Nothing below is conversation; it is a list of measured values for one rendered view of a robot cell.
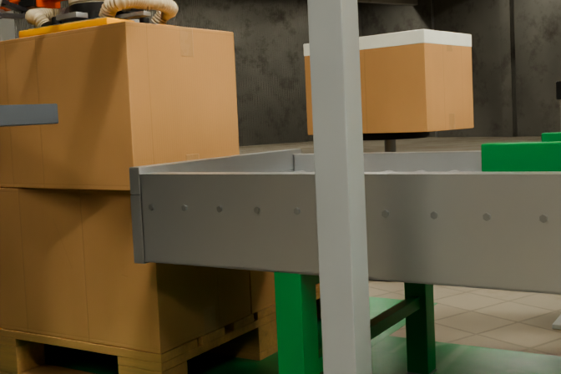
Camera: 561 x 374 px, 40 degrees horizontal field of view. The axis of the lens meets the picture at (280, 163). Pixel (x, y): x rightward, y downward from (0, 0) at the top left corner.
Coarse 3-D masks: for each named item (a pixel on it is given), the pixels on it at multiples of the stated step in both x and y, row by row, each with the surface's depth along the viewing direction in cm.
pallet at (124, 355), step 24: (264, 312) 224; (0, 336) 216; (24, 336) 210; (48, 336) 205; (216, 336) 204; (240, 336) 225; (264, 336) 224; (0, 360) 217; (24, 360) 215; (120, 360) 192; (144, 360) 188; (168, 360) 187
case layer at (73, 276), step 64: (0, 192) 211; (64, 192) 198; (128, 192) 187; (0, 256) 214; (64, 256) 200; (128, 256) 188; (0, 320) 216; (64, 320) 202; (128, 320) 190; (192, 320) 196
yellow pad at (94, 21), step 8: (88, 16) 197; (96, 16) 197; (56, 24) 201; (64, 24) 197; (72, 24) 195; (80, 24) 193; (88, 24) 192; (96, 24) 190; (24, 32) 205; (32, 32) 204; (40, 32) 202; (48, 32) 200; (56, 32) 199
